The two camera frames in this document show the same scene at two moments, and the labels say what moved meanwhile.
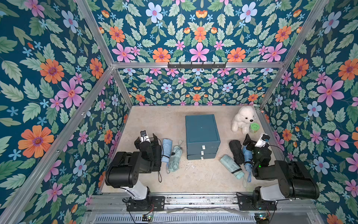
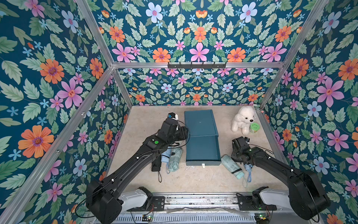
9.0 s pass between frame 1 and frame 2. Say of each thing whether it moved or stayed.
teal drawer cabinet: moved
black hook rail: stayed
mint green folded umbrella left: stayed
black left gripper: moved
